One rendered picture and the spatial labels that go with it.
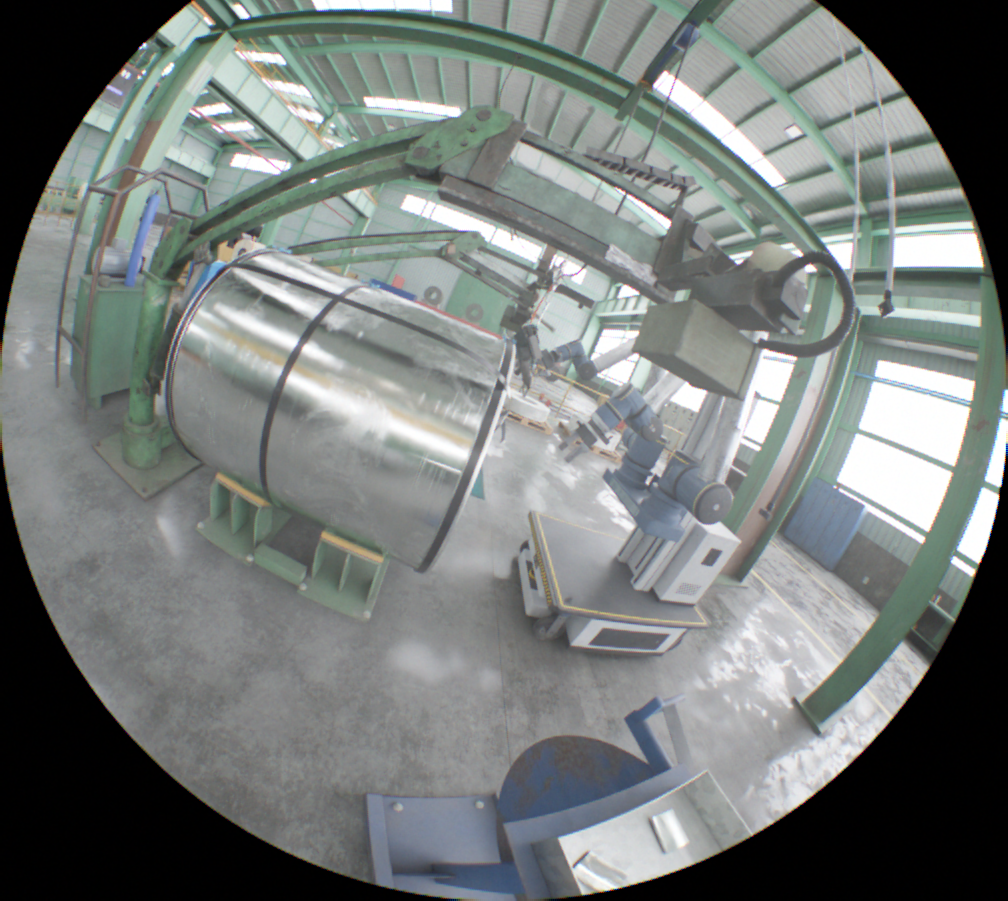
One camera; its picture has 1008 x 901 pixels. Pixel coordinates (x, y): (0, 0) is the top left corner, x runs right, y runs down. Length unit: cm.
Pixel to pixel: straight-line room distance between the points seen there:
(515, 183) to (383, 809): 194
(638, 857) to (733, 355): 76
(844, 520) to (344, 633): 998
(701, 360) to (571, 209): 58
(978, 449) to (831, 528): 737
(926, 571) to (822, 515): 748
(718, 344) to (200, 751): 176
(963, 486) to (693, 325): 290
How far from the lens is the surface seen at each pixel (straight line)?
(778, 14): 1198
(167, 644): 159
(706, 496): 154
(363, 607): 175
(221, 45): 547
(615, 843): 47
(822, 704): 343
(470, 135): 108
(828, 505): 1039
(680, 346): 61
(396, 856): 139
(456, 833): 144
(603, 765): 71
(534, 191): 101
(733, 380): 69
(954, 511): 322
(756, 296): 64
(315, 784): 139
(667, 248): 109
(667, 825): 51
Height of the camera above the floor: 137
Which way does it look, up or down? 9 degrees down
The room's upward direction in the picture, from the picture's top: 24 degrees clockwise
